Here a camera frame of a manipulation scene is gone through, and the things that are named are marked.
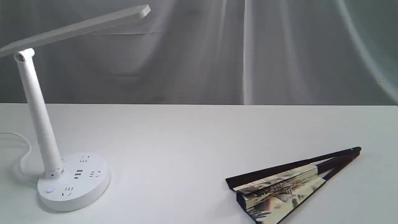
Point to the white desk lamp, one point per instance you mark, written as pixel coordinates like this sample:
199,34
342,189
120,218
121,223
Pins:
79,179

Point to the painted paper folding fan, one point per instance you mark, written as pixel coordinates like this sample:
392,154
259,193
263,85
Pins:
269,195

